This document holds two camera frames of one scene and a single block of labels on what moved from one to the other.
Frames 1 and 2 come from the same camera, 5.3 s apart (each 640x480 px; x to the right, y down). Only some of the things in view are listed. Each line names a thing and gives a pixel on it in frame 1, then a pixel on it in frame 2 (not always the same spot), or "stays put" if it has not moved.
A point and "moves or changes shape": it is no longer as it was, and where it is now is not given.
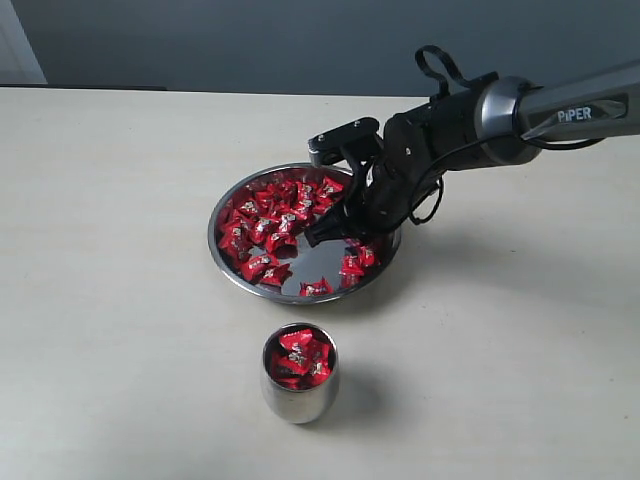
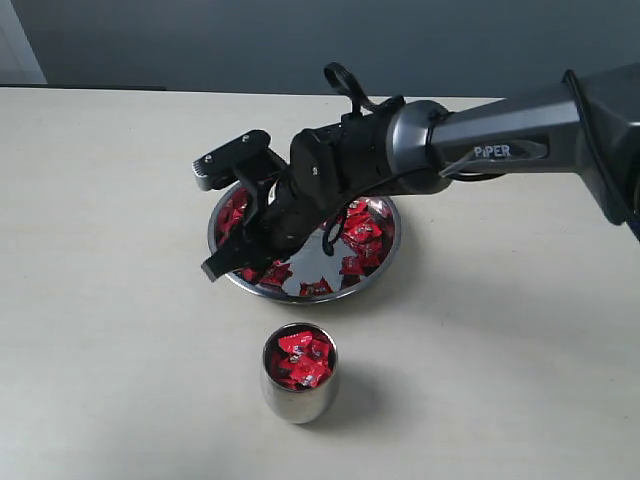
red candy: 351,265 stays put
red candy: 274,275 stays put
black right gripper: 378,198 -> 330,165
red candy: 289,364 moves or changes shape
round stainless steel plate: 257,237 stays put
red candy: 315,288 stays put
